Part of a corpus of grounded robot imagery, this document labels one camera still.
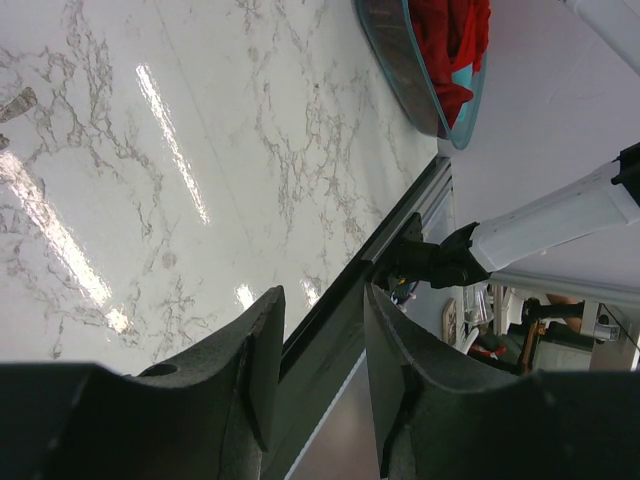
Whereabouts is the red t shirts pile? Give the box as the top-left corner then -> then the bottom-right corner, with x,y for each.
408,0 -> 491,127

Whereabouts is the aluminium frame rail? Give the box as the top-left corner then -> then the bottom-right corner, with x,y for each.
356,156 -> 453,263

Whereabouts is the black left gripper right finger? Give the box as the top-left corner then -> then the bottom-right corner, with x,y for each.
364,285 -> 639,479

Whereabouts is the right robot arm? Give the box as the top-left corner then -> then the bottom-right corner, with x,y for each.
391,1 -> 639,288

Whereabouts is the translucent blue plastic basket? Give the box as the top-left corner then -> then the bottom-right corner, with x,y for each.
354,1 -> 486,150

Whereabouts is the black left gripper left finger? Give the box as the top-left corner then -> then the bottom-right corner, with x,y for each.
1,286 -> 285,479

